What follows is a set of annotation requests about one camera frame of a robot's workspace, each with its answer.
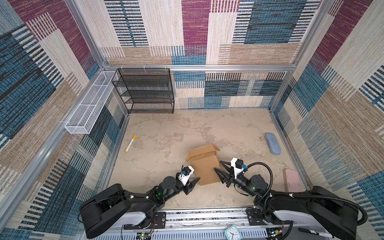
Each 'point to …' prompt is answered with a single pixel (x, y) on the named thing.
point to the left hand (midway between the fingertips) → (196, 173)
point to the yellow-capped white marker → (130, 143)
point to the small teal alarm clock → (232, 233)
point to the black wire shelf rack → (145, 90)
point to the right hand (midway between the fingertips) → (217, 167)
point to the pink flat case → (293, 182)
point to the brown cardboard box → (203, 161)
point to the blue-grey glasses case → (274, 146)
